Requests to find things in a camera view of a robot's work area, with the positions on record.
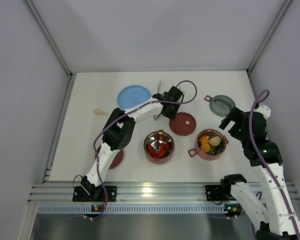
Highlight long metal tongs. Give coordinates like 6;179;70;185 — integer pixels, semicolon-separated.
153;79;187;121

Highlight red lid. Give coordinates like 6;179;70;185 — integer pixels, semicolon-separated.
169;112;197;136
92;144;124;171

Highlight beige round bun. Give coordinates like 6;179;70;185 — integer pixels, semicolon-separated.
208;136;222;147

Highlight red steel bowl with handle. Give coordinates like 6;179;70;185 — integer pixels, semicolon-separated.
188;128;229;161

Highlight red orange carrot slice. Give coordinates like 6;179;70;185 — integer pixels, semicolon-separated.
160;142;170;155

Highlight orange food slices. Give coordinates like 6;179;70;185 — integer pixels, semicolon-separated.
200;135;211;153

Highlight red sausage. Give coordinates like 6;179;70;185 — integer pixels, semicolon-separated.
146;144;160;159

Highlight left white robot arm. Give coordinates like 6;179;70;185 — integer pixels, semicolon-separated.
72;86;184;202

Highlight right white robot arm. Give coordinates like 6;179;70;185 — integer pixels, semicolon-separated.
219;107;300;240

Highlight blue plate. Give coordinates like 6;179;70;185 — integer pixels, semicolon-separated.
117;85;152;109

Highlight grey lid with handle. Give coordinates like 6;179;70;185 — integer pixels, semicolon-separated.
204;95;236;117

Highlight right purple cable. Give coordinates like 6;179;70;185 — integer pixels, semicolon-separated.
248;89;300;240

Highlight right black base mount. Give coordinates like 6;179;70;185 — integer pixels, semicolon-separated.
205;184;225;202

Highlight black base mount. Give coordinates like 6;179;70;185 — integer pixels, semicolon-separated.
72;185;117;202
205;184;225;202

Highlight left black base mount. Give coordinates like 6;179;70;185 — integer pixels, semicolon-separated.
72;185;117;202

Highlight aluminium front rail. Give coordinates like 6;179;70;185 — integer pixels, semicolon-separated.
27;181;300;205

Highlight perforated cable duct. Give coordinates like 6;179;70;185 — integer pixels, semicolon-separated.
37;203;243;215

